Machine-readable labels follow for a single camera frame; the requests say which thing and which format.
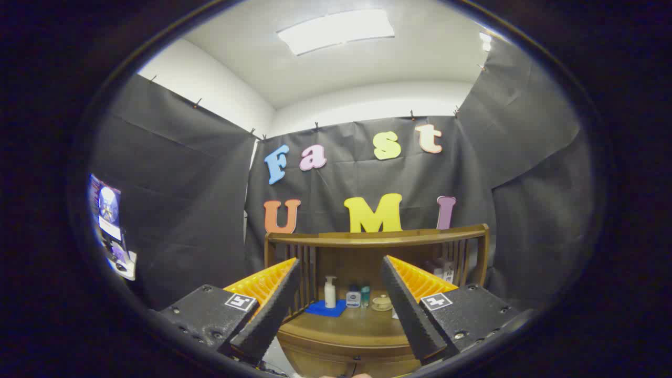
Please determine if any wall poster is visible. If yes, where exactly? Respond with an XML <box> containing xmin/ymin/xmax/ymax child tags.
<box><xmin>88</xmin><ymin>174</ymin><xmax>138</xmax><ymax>281</ymax></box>

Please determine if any wooden cabinet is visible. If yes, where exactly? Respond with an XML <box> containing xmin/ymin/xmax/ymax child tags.
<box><xmin>264</xmin><ymin>224</ymin><xmax>490</xmax><ymax>378</ymax></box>

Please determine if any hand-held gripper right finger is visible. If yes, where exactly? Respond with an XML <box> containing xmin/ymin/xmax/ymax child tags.
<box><xmin>380</xmin><ymin>255</ymin><xmax>521</xmax><ymax>365</ymax></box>

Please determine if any wooden countertop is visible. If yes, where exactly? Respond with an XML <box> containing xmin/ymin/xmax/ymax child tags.
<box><xmin>278</xmin><ymin>294</ymin><xmax>415</xmax><ymax>350</ymax></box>

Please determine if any blue folded cloth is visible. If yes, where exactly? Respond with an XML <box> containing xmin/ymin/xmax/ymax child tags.
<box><xmin>304</xmin><ymin>299</ymin><xmax>348</xmax><ymax>318</ymax></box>

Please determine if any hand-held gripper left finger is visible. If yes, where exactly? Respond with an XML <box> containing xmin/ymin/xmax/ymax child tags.
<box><xmin>157</xmin><ymin>257</ymin><xmax>302</xmax><ymax>365</ymax></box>

